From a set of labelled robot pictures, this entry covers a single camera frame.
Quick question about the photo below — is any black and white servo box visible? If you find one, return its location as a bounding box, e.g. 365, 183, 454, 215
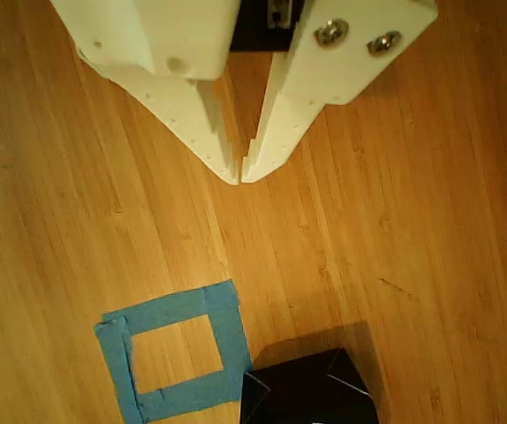
239, 347, 381, 424

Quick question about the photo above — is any blue tape square target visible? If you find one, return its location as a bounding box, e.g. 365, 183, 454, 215
94, 278, 254, 424

